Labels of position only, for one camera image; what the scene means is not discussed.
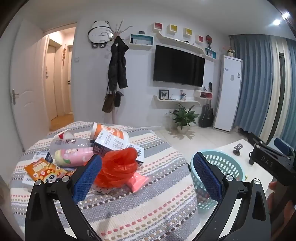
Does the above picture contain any white dotted packet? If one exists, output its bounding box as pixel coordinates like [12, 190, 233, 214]
[94, 185, 112, 195]

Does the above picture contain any blue white curtain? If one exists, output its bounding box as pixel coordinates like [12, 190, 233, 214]
[229, 35, 296, 149]

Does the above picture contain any teal plastic mesh basket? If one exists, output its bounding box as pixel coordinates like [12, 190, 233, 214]
[190, 150, 246, 214]

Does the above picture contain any clear plastic bottle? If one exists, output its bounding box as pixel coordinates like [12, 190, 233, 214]
[50, 137, 95, 153]

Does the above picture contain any white coffee table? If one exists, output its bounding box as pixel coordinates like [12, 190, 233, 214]
[214, 139, 274, 209]

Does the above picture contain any pink drink bottle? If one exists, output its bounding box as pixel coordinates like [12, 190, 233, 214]
[54, 148, 94, 168]

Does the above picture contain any person's right hand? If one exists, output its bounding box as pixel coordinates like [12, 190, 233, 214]
[266, 181, 296, 241]

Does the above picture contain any pink packet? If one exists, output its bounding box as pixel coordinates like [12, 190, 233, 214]
[126, 173, 150, 193]

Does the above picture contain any white milk carton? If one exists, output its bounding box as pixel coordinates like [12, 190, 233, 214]
[128, 144, 145, 165]
[92, 130, 131, 160]

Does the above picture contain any orange panda snack packet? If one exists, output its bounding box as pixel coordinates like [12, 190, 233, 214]
[24, 158, 70, 184]

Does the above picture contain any white standing air conditioner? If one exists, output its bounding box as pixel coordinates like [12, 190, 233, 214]
[213, 55, 242, 132]

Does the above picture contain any striped woven blanket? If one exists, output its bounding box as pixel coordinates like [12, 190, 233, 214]
[10, 120, 199, 241]

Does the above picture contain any red plastic bag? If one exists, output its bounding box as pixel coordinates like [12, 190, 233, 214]
[94, 148, 139, 188]

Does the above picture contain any black guitar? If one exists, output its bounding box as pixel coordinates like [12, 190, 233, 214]
[199, 98, 214, 128]

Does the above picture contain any black hanging bag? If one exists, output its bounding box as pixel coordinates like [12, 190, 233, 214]
[114, 91, 124, 107]

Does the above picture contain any orange paper cup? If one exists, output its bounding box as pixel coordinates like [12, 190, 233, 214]
[91, 122, 130, 149]

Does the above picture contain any long curved white shelf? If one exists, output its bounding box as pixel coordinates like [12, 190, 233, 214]
[158, 30, 216, 62]

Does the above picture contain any teal box wall shelf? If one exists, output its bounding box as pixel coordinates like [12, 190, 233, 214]
[129, 34, 154, 49]

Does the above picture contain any silver door handle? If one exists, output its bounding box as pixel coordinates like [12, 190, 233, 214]
[10, 89, 20, 105]

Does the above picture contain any short curved white shelf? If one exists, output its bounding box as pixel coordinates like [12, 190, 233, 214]
[153, 95, 201, 109]

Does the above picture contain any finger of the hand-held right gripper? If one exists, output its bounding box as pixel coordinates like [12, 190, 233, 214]
[274, 137, 293, 159]
[247, 133, 288, 160]

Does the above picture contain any small blue white box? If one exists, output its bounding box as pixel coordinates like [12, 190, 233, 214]
[32, 151, 55, 164]

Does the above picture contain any hallway door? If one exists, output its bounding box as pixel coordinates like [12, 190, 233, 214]
[65, 44, 75, 114]

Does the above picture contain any small red white cup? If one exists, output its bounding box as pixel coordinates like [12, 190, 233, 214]
[54, 130, 74, 141]

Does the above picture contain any white door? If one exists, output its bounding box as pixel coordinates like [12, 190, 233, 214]
[9, 20, 50, 151]

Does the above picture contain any white red box shelf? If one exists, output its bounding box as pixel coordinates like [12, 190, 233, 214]
[194, 89, 213, 100]

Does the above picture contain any brown hanging bag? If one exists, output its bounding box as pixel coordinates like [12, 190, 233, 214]
[102, 90, 115, 113]

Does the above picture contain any black flat television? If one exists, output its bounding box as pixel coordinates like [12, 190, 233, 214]
[153, 45, 205, 87]

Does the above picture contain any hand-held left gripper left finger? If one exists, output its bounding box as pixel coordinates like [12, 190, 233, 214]
[25, 154, 103, 241]

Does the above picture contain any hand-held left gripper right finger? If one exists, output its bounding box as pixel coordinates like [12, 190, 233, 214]
[191, 152, 271, 241]

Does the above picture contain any white paper packet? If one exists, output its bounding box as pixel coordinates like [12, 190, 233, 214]
[22, 174, 36, 186]

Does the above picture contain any panda wall clock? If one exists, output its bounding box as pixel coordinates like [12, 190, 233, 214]
[88, 20, 114, 49]

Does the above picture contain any black coat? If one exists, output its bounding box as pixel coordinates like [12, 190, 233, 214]
[108, 36, 129, 92]

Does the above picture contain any white coat rack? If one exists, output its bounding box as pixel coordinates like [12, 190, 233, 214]
[106, 20, 133, 124]

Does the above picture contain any green potted plant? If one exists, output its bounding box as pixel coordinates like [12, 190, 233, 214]
[170, 104, 200, 133]

